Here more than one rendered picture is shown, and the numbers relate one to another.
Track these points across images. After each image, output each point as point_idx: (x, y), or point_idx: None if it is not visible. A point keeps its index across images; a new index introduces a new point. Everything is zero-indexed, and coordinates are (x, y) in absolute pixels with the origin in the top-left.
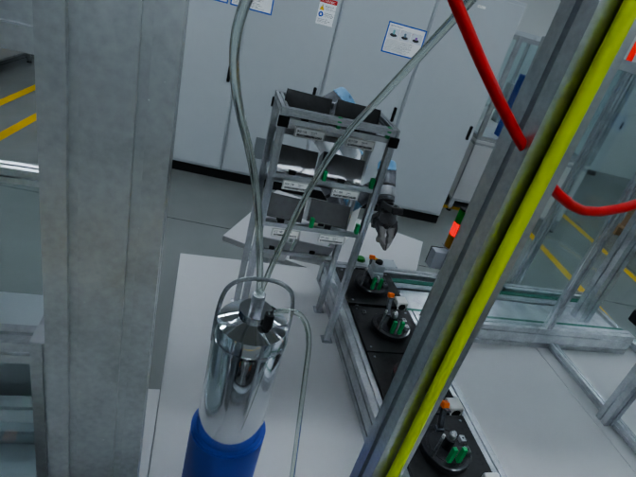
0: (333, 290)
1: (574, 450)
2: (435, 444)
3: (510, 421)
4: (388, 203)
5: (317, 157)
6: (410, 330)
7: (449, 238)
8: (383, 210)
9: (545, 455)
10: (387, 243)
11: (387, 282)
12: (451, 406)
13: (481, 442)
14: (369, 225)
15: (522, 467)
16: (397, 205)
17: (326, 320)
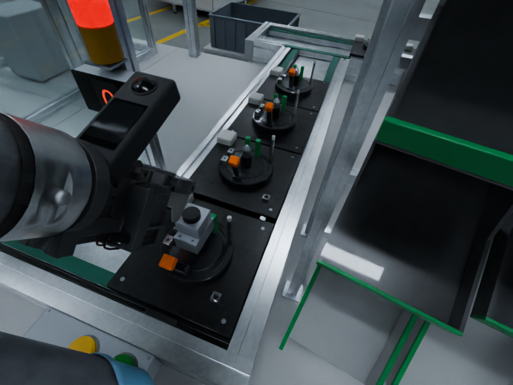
0: (282, 266)
1: None
2: (301, 85)
3: (180, 115)
4: (136, 121)
5: None
6: (217, 161)
7: (114, 34)
8: (137, 166)
9: (185, 97)
10: (180, 176)
11: (146, 254)
12: (262, 95)
13: (253, 88)
14: None
15: (213, 99)
16: (146, 79)
17: (290, 264)
